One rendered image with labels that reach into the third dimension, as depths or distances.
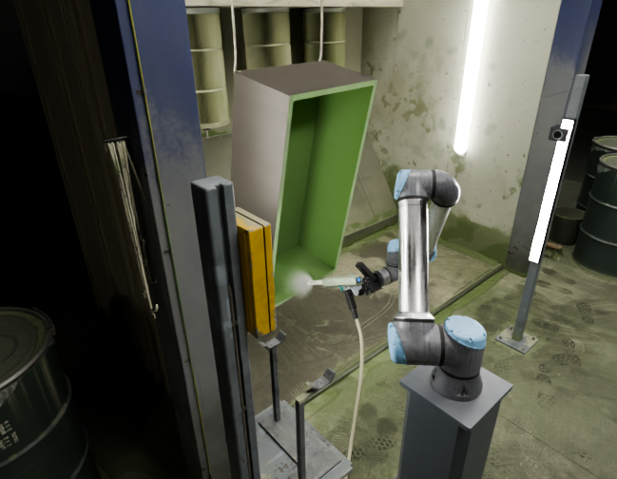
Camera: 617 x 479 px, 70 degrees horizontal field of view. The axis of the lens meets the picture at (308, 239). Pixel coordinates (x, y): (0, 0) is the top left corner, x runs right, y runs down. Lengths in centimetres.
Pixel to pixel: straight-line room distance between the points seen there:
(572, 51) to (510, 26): 46
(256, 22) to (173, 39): 208
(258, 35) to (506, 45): 175
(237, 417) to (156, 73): 88
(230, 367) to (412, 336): 82
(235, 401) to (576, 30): 308
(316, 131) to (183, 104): 139
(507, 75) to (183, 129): 279
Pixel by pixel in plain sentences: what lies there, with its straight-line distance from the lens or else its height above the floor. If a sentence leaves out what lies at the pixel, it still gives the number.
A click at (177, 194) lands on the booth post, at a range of 135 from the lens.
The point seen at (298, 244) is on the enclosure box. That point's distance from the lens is 299.
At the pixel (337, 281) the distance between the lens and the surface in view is 216.
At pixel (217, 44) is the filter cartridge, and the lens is 310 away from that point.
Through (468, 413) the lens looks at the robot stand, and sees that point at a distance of 178.
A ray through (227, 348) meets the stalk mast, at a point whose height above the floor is 128.
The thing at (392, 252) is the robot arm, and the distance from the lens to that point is 223.
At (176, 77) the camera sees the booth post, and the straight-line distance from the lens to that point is 130.
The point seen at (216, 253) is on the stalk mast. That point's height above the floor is 151.
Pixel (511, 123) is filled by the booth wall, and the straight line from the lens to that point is 370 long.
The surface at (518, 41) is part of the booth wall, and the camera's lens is 366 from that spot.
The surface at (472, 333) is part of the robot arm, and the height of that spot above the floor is 91.
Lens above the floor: 191
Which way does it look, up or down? 27 degrees down
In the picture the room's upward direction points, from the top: 1 degrees counter-clockwise
